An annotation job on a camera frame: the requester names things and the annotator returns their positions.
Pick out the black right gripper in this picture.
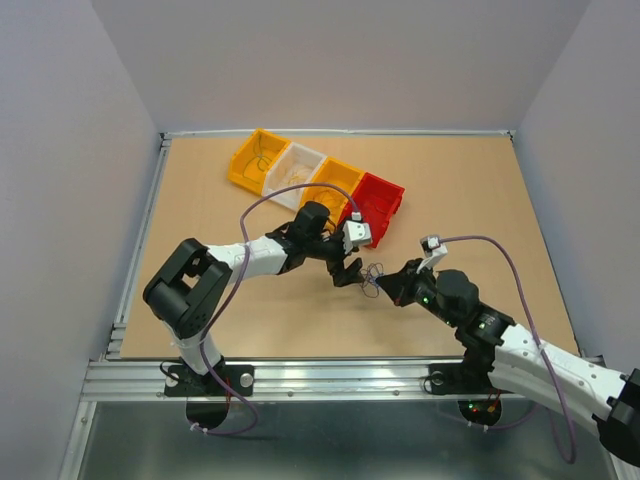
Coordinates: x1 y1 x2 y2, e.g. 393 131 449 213
375 256 459 328

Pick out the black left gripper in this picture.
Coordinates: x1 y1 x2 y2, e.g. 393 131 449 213
305 216 364 286

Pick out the yellow wire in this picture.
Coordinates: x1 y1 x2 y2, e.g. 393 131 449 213
277 162 316 191

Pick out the blue wire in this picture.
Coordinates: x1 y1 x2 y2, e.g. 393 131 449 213
240 133 279 183

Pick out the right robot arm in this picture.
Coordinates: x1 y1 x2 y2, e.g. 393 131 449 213
376 260 639 465

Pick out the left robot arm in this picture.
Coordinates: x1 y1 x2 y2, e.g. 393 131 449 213
143 201 372 394

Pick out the red bin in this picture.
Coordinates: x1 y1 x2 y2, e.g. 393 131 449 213
351 172 405 249

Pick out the near yellow bin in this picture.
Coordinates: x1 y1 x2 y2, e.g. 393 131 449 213
301 157 365 226

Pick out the yellow bin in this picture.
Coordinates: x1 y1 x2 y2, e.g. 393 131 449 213
301 157 365 226
227 128 291 196

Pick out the white bin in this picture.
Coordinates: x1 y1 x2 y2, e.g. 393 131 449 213
262 142 327 196

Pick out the far yellow bin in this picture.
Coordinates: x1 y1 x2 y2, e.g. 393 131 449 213
227 128 291 196

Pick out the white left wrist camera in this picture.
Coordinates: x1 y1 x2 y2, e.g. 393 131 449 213
341 212 373 254

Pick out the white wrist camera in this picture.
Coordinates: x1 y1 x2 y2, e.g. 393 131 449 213
417 235 448 273
341 212 373 254

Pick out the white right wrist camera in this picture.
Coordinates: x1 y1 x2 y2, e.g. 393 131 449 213
417 235 448 273

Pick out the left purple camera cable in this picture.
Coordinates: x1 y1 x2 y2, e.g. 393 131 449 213
188 182 362 437

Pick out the purple camera cable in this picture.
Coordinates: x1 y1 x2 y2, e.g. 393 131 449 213
188 182 362 437
442 235 578 465

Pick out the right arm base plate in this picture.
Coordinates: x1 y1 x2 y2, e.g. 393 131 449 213
423 360 521 429

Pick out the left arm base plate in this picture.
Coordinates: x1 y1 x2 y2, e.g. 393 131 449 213
158 362 256 432

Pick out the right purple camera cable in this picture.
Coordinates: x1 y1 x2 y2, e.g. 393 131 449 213
442 235 578 465

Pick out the aluminium table frame rail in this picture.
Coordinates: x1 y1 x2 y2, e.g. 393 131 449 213
66 135 621 479

